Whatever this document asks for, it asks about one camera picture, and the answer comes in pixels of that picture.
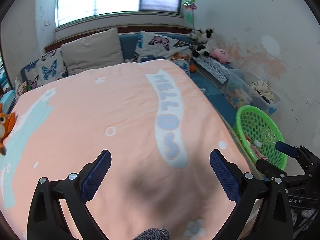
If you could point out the clear plastic storage box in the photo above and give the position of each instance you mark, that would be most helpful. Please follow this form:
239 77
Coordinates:
244 88

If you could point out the green plastic trash basket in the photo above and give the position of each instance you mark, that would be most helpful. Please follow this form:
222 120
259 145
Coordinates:
260 127

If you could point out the pink plush toy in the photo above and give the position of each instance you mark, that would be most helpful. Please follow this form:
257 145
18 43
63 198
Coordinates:
220 55

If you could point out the small orange ball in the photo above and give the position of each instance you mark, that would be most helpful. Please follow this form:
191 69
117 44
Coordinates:
192 68

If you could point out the pink strawberry snack bag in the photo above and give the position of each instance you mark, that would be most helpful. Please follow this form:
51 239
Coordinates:
254 147

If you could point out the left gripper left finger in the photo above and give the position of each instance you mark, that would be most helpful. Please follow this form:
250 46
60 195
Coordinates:
92 175

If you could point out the beige cushion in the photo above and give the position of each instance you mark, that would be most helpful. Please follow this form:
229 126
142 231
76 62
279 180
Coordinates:
95 51

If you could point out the butterfly pillow left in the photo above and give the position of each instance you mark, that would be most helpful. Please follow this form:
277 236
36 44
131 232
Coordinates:
48 68

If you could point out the butterfly pillow right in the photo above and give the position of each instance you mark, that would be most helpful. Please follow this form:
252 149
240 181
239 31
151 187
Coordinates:
152 46

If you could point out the striped grey folded cloth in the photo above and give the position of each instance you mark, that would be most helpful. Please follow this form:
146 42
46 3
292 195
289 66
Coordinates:
214 68

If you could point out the butterfly pillow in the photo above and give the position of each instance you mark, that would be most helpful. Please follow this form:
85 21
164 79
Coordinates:
48 68
152 46

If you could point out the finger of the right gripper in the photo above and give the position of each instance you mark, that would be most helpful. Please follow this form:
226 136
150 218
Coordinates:
269 170
286 149

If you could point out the blue sofa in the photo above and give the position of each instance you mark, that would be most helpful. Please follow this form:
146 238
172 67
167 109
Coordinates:
200 77

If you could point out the pink hello blanket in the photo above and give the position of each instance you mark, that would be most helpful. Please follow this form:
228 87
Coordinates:
160 130

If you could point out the colourful pinwheel decoration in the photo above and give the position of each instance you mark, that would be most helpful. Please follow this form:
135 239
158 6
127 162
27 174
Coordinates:
189 4

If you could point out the orange owl plush toy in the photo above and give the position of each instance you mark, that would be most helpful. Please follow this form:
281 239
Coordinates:
7 122

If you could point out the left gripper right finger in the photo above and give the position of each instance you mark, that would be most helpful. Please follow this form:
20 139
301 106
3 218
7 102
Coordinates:
233 181

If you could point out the cow plush toy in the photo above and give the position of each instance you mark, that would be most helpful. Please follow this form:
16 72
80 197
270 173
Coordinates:
201 39

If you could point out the grey knitted sleeve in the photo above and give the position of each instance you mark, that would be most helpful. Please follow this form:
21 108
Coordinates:
154 234

